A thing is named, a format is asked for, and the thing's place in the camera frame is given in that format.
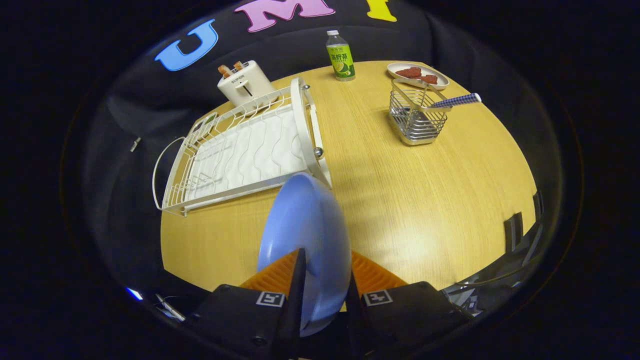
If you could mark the black backdrop cloth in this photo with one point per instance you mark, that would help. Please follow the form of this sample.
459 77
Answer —
130 100

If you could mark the white sectioned spice dish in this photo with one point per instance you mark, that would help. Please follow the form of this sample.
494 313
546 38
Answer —
207 121

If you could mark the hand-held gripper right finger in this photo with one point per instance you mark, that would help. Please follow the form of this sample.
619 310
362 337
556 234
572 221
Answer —
355 322

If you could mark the white toaster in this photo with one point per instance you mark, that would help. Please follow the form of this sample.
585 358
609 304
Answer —
245 85

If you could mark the green label drink bottle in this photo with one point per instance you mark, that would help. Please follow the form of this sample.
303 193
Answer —
341 60

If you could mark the red food piece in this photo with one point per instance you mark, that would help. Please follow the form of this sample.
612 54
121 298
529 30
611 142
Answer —
409 72
429 79

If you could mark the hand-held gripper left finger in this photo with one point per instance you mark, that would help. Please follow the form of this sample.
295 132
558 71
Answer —
297 310

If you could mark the black equipment frame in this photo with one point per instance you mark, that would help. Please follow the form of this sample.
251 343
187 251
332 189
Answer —
514 232

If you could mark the small white oval plate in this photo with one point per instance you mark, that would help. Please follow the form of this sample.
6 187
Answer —
400 67

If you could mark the blue round plate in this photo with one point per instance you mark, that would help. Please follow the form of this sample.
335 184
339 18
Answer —
305 235

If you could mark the silver metal clip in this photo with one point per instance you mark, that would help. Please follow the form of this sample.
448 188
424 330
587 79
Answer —
135 144

